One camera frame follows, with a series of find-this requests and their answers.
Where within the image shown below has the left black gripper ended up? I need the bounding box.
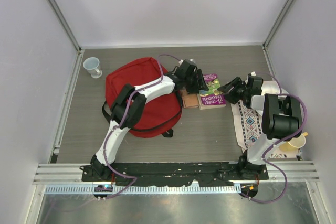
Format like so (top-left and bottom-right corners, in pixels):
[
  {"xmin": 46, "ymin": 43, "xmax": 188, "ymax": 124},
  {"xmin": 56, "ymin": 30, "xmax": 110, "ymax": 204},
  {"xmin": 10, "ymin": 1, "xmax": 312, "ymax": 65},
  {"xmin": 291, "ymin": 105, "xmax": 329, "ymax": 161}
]
[{"xmin": 185, "ymin": 70, "xmax": 209, "ymax": 95}]

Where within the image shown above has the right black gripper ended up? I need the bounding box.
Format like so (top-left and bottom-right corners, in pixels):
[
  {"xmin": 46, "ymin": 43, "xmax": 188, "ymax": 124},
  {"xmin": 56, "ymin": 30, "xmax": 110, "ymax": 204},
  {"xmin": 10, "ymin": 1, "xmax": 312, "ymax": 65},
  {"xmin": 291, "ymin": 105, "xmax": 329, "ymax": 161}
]
[{"xmin": 216, "ymin": 77, "xmax": 248, "ymax": 105}]

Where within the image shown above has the purple cover book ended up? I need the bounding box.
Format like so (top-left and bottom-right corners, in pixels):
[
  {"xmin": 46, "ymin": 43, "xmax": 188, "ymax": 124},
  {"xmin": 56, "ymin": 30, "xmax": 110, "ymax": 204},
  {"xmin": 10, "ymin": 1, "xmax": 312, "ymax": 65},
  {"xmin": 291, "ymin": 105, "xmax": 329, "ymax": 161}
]
[{"xmin": 197, "ymin": 73, "xmax": 226, "ymax": 110}]

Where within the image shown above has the red backpack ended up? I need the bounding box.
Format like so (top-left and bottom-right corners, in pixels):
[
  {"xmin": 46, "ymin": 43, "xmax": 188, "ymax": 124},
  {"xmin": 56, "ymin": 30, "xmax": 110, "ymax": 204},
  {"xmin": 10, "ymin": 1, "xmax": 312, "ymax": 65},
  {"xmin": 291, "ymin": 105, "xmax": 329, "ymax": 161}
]
[{"xmin": 102, "ymin": 57, "xmax": 183, "ymax": 138}]

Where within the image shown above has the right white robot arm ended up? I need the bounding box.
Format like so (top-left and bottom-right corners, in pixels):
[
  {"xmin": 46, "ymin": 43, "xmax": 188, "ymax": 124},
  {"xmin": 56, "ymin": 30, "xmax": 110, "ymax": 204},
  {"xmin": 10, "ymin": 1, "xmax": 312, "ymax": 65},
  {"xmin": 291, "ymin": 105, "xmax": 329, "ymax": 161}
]
[{"xmin": 218, "ymin": 72, "xmax": 307, "ymax": 179}]

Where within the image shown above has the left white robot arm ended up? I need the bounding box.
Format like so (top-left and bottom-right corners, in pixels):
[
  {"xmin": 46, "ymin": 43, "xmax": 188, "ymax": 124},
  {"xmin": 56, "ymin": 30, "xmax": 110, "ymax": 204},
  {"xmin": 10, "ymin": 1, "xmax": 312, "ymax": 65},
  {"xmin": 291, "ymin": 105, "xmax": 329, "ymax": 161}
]
[{"xmin": 90, "ymin": 57, "xmax": 206, "ymax": 182}]

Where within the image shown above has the tan leather wallet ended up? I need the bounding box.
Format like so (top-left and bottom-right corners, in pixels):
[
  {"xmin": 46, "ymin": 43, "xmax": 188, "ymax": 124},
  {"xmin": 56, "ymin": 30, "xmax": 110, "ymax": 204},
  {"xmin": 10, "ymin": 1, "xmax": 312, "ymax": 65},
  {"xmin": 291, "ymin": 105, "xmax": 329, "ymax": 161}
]
[{"xmin": 180, "ymin": 89, "xmax": 199, "ymax": 109}]

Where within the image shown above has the patterned cloth placemat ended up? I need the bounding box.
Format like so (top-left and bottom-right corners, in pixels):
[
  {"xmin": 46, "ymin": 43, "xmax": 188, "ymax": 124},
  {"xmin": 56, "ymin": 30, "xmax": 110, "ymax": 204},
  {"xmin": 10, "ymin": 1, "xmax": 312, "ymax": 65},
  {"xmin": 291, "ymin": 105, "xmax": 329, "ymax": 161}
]
[{"xmin": 231, "ymin": 100, "xmax": 301, "ymax": 158}]

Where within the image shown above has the white paper plate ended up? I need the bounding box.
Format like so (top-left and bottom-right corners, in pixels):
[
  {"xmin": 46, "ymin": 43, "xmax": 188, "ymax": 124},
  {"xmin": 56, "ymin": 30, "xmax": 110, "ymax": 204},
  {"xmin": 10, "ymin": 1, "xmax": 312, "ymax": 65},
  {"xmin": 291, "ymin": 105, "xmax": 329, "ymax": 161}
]
[{"xmin": 261, "ymin": 81, "xmax": 288, "ymax": 95}]

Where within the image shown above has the cream yellow mug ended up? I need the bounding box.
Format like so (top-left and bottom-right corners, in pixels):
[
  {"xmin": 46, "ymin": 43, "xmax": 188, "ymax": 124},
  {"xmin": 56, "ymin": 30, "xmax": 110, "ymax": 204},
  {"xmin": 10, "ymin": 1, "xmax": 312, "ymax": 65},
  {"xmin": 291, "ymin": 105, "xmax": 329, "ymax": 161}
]
[{"xmin": 279, "ymin": 132, "xmax": 308, "ymax": 152}]

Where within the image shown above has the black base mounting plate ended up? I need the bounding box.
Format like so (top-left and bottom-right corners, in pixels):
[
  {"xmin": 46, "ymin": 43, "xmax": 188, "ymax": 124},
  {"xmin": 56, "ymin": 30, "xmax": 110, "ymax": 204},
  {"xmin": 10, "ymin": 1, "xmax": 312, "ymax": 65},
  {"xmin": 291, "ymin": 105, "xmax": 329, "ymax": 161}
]
[{"xmin": 80, "ymin": 162, "xmax": 269, "ymax": 187}]

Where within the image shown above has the translucent plastic cup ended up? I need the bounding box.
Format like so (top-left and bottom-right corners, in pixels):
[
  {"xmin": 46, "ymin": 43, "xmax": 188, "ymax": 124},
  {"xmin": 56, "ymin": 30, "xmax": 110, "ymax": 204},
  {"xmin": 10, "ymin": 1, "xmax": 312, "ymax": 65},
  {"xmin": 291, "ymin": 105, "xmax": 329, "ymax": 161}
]
[{"xmin": 83, "ymin": 57, "xmax": 103, "ymax": 79}]

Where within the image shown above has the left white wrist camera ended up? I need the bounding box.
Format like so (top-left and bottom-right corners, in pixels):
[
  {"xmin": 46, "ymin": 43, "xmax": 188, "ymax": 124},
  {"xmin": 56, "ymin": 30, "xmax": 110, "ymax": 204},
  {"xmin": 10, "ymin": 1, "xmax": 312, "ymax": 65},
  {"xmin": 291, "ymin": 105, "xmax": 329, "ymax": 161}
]
[{"xmin": 178, "ymin": 59, "xmax": 196, "ymax": 65}]

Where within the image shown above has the slotted cable duct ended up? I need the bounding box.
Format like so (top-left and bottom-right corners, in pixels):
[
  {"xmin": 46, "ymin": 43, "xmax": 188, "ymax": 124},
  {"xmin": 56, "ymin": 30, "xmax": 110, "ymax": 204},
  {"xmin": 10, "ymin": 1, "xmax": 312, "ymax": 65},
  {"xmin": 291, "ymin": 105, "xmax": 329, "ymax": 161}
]
[{"xmin": 45, "ymin": 184, "xmax": 241, "ymax": 195}]

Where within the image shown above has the aluminium frame rail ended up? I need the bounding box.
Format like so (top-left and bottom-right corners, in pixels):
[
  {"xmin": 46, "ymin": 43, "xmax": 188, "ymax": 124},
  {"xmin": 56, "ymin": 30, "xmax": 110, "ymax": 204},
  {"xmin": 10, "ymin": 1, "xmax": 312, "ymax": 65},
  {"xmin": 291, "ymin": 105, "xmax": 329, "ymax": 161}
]
[{"xmin": 33, "ymin": 161, "xmax": 320, "ymax": 187}]

